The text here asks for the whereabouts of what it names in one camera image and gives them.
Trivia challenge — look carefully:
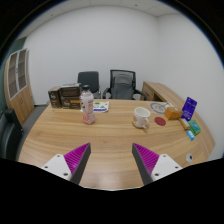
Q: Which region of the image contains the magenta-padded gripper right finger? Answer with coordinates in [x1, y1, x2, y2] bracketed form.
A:
[131, 142, 184, 186]

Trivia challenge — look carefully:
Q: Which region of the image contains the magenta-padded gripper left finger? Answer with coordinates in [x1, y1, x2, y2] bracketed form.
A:
[41, 142, 92, 185]

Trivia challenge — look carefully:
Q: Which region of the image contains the clear bottle with black cap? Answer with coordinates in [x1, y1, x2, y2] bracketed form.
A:
[80, 84, 96, 125]

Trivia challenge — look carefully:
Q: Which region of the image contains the flat round red coaster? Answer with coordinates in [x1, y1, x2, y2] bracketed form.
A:
[154, 116, 167, 127]

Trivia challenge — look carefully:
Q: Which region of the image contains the white speckled ceramic mug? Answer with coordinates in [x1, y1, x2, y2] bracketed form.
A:
[132, 106, 152, 130]

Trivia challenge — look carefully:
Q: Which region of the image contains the small blue packet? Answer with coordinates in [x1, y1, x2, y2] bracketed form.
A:
[186, 129, 196, 141]

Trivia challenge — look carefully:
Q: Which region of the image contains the yellow snack bar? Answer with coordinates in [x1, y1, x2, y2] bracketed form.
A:
[178, 117, 191, 131]

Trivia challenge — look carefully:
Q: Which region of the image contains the orange cardboard box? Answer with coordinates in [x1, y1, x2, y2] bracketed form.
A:
[164, 106, 184, 121]

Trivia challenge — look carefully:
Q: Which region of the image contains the brown carton with tan stripe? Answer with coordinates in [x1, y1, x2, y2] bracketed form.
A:
[60, 95, 82, 111]

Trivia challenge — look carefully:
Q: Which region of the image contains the green packet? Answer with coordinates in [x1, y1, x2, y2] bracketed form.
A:
[187, 119, 202, 136]

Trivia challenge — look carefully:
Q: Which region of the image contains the white leaflet with green print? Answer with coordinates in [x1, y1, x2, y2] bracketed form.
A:
[92, 100, 110, 113]

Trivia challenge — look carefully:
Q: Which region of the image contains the small dark brown box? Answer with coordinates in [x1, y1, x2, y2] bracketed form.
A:
[47, 86, 63, 109]

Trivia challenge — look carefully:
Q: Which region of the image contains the black mesh-back office chair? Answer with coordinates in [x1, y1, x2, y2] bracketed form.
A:
[101, 69, 148, 101]

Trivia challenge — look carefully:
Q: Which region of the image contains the purple pouch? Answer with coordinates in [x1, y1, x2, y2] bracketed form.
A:
[181, 96, 198, 122]

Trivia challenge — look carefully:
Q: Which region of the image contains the dark brown carton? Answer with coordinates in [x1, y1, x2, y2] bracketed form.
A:
[60, 82, 83, 98]

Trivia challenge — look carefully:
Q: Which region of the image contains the wooden side desk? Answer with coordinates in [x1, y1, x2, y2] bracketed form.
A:
[141, 81, 183, 104]

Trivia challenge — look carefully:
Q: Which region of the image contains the black armchair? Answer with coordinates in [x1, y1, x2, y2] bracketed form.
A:
[0, 108, 24, 161]

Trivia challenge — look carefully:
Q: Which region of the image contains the black solid-back office chair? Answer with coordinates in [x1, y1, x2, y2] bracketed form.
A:
[77, 70, 102, 99]

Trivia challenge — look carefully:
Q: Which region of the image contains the wooden shelf cabinet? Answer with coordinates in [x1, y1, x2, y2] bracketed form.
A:
[3, 48, 35, 125]

